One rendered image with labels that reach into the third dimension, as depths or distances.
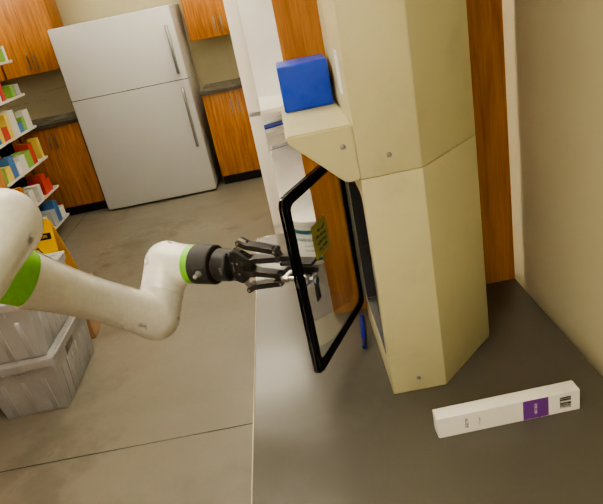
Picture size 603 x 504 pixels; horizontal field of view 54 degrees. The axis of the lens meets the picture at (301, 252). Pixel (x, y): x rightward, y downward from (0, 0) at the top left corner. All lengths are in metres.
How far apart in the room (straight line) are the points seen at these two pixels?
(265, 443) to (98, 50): 5.19
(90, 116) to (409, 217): 5.30
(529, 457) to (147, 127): 5.37
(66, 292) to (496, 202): 1.01
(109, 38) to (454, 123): 5.11
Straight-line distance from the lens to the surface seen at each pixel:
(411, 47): 1.03
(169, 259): 1.39
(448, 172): 1.15
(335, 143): 1.03
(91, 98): 6.17
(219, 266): 1.32
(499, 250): 1.60
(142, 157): 6.19
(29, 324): 3.14
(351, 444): 1.18
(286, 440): 1.22
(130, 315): 1.34
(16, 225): 1.04
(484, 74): 1.46
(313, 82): 1.21
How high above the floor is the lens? 1.74
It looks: 24 degrees down
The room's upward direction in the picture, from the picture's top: 12 degrees counter-clockwise
